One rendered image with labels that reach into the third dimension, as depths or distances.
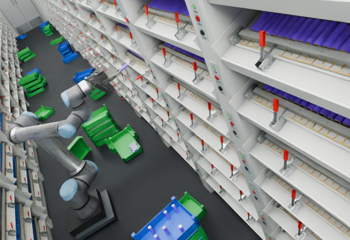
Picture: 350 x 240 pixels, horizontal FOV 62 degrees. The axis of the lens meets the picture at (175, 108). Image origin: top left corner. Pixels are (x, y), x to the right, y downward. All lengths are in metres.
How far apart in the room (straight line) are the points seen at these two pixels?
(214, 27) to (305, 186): 0.54
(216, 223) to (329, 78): 1.59
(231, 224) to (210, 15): 1.53
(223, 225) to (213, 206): 0.16
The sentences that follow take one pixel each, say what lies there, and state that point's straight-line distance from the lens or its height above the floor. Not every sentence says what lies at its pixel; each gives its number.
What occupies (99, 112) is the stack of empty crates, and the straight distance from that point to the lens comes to 3.26.
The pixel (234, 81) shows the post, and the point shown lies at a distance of 0.92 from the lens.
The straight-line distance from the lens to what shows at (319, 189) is 0.97.
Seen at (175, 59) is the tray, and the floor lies 1.17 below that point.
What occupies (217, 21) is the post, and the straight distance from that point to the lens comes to 0.83.
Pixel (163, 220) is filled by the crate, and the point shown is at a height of 0.40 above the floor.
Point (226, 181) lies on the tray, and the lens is 1.80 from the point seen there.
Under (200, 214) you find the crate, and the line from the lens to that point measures 2.12.
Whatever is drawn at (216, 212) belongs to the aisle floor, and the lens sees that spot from 2.15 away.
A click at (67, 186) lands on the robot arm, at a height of 0.40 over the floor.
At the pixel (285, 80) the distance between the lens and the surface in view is 0.69.
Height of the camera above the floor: 1.75
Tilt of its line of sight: 34 degrees down
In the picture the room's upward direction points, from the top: 24 degrees counter-clockwise
